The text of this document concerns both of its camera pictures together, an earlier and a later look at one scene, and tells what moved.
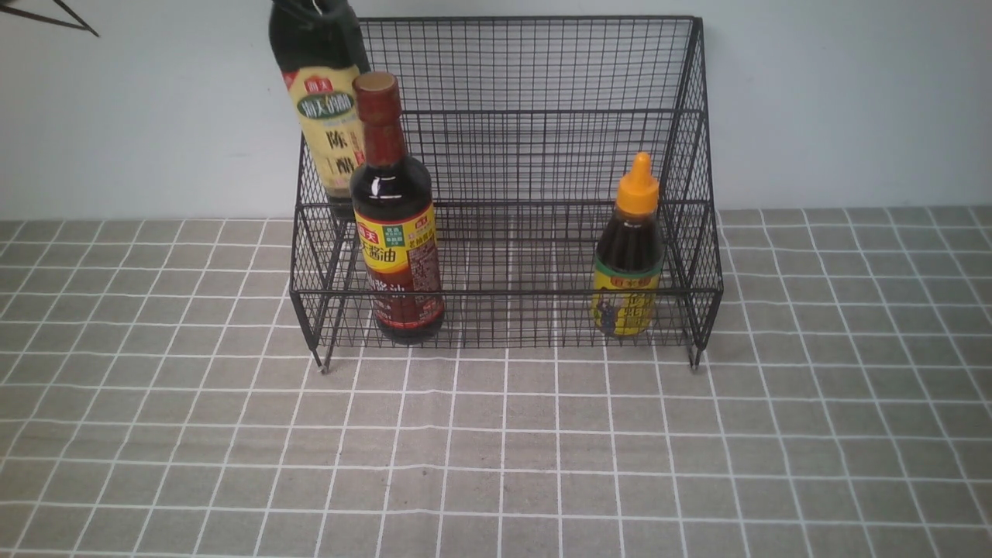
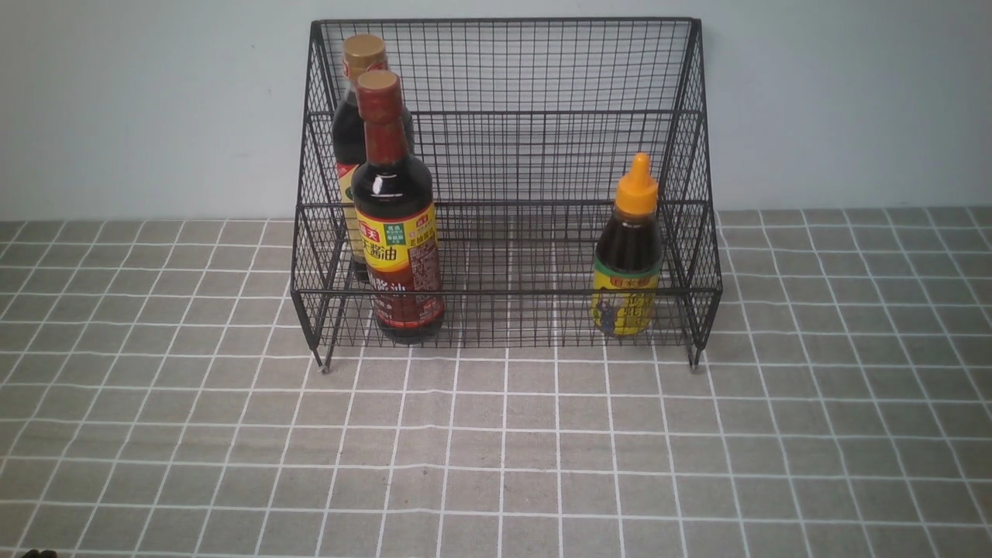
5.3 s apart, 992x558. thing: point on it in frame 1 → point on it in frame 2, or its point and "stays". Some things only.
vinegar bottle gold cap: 317,50 → 361,53
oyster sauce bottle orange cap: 629,262 stays
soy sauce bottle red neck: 393,207 stays
